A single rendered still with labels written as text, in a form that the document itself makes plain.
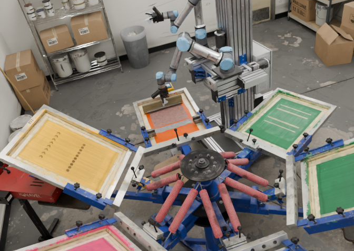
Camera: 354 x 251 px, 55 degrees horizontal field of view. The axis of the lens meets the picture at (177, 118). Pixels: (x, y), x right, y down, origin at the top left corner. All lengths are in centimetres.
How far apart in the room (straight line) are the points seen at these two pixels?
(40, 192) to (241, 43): 223
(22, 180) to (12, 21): 392
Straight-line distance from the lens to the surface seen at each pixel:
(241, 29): 339
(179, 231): 229
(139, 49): 611
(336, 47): 575
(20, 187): 292
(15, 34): 651
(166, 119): 326
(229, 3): 322
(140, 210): 379
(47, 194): 274
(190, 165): 225
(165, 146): 283
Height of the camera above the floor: 291
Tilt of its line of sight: 37 degrees down
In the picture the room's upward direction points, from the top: 11 degrees counter-clockwise
